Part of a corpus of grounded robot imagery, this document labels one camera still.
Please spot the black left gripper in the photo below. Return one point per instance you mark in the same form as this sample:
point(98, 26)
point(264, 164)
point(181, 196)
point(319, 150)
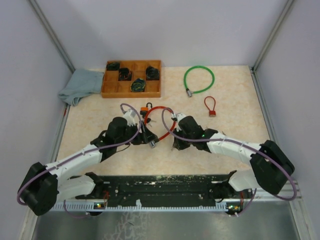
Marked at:
point(146, 136)

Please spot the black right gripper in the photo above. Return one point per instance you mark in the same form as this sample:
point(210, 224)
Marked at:
point(177, 144)

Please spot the orange black padlock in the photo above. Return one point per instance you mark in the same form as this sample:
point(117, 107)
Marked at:
point(144, 109)

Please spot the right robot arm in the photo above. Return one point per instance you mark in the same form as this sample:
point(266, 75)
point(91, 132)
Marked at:
point(269, 166)

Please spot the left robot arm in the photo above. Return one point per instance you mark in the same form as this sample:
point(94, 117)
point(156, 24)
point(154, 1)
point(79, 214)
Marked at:
point(44, 185)

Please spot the black yellow rolled item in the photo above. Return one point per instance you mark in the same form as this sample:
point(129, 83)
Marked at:
point(138, 85)

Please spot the wooden compartment tray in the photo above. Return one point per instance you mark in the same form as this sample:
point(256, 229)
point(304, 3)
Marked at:
point(132, 79)

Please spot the black rolled item right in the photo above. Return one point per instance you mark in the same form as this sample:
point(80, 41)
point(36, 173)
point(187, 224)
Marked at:
point(152, 73)

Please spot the black rolled item far left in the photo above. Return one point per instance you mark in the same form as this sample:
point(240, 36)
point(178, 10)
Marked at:
point(113, 66)

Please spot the grey blue cloth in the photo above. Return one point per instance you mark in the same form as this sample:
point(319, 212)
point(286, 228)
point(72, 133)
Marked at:
point(82, 83)

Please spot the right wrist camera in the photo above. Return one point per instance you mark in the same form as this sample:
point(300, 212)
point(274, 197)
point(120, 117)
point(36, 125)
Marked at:
point(177, 117)

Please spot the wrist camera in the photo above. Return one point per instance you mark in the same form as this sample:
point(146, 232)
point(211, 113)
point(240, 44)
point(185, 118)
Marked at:
point(177, 117)
point(129, 116)

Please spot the red cable padlock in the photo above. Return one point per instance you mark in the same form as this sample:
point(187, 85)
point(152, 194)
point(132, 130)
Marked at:
point(211, 108)

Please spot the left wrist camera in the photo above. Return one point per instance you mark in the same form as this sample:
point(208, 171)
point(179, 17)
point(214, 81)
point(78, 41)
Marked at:
point(129, 116)

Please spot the green cable lock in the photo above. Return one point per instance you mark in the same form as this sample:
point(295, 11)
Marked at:
point(201, 84)

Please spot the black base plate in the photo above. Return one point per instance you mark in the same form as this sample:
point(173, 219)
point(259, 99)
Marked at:
point(166, 190)

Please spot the aluminium frame post right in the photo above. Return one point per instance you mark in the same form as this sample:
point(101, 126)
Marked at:
point(273, 34)

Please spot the aluminium frame post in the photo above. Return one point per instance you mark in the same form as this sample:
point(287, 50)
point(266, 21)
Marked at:
point(273, 34)
point(51, 34)

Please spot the aluminium frame post left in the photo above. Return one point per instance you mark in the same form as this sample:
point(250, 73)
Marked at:
point(51, 34)

